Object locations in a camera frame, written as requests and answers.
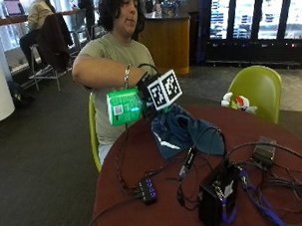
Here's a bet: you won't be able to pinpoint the white cube with black markers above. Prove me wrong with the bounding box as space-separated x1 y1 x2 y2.
145 68 183 113

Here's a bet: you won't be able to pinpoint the blue cloth bag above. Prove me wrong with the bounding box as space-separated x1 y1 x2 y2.
149 102 227 161

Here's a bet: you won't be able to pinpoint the green chair under person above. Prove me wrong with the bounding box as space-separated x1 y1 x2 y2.
87 91 105 174

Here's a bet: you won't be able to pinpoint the person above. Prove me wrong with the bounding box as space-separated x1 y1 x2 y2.
68 0 161 167
17 0 60 71

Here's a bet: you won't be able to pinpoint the round wooden counter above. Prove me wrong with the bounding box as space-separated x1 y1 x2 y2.
137 11 193 78

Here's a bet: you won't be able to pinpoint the black hub with blue lights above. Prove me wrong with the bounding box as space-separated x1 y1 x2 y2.
138 175 159 206

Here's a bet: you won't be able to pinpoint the white and red soft toy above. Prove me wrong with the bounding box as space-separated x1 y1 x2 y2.
220 91 259 116

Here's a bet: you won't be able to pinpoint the bottles on counter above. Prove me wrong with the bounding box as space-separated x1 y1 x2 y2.
159 0 182 18

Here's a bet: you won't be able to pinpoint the metal high chair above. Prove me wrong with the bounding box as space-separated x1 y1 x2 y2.
27 42 76 96

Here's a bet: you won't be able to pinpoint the grey metal chair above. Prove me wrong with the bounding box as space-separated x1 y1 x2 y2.
69 8 93 51

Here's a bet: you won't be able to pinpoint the empty green chair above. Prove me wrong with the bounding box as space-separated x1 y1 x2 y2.
225 64 285 126

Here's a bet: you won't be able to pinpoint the black electronics box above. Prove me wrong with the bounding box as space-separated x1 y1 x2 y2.
195 161 243 226

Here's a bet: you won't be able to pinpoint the dark jacket on chair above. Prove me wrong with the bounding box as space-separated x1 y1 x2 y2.
34 12 76 74

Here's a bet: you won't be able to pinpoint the grey power adapter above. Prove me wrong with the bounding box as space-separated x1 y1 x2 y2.
251 134 280 169

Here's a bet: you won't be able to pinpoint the dark bag on floor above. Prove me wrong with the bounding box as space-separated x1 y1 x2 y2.
6 79 36 109

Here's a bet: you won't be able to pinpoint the glass door drinks fridges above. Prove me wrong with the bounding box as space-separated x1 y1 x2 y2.
202 0 302 74

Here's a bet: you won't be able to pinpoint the wooden bar counter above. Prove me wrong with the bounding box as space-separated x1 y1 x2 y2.
0 8 80 29

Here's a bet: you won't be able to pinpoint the laptop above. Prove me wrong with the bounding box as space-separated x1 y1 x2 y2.
1 0 26 19

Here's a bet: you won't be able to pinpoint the silver bracelet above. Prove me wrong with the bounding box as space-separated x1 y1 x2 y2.
123 62 134 90

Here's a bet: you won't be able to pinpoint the black braided cable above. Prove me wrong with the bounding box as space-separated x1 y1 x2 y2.
113 123 144 197

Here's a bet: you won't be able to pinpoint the black inline cable connector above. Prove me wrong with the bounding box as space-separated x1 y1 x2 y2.
177 145 199 180

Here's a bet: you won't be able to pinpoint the thin black hub cable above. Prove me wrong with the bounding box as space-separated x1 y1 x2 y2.
81 194 145 226

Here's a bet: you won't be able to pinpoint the blue cable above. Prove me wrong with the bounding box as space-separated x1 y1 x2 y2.
238 167 290 226

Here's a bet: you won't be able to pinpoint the tangle of black cables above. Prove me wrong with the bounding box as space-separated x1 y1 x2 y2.
172 121 302 226

